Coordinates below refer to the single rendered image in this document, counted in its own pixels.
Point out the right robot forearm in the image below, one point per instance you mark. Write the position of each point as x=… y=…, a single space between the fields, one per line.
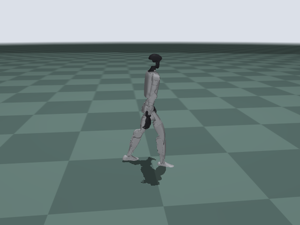
x=151 y=102

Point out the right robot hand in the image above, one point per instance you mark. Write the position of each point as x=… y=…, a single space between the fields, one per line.
x=147 y=121

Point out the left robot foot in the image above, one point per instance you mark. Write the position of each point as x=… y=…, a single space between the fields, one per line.
x=132 y=158

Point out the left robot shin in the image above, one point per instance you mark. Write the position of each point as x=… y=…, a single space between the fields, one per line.
x=133 y=144

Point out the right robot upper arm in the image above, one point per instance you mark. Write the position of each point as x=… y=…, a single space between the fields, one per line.
x=155 y=80

